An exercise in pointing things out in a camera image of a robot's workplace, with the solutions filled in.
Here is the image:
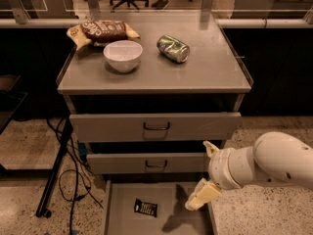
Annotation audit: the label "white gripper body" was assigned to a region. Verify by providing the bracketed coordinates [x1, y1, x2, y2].
[208, 146, 254, 190]

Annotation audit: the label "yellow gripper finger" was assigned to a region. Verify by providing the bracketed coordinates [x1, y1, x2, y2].
[185, 178, 221, 211]
[202, 140, 219, 158]

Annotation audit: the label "black rxbar chocolate wrapper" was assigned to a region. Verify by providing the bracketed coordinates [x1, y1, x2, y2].
[134, 199, 157, 217]

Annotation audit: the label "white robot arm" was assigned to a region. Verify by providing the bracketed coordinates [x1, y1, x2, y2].
[185, 132, 313, 211]

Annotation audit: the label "grey open bottom drawer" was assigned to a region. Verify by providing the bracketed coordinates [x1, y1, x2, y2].
[100, 180, 215, 235]

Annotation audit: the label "grey top drawer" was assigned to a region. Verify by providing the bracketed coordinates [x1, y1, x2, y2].
[69, 113, 241, 143]

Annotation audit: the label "grey metal drawer cabinet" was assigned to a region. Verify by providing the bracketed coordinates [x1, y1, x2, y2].
[56, 9, 254, 235]

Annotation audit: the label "grey middle drawer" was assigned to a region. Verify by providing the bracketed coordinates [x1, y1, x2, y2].
[87, 153, 210, 174]

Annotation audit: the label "green soda can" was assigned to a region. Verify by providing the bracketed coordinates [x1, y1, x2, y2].
[156, 35, 190, 64]

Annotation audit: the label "white ceramic bowl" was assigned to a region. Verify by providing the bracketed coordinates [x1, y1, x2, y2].
[103, 40, 143, 72]

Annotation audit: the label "brown chip bag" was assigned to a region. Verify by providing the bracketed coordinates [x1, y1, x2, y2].
[67, 20, 140, 50]

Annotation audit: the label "black table leg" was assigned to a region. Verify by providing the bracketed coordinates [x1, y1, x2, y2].
[35, 118, 72, 218]

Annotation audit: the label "black office chair base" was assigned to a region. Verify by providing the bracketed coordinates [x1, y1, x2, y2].
[109, 0, 150, 11]

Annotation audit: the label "black floor cables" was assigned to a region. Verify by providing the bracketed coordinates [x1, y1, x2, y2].
[45, 116, 105, 235]

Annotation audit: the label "white horizontal rail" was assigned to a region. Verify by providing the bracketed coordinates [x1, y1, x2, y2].
[0, 19, 313, 28]

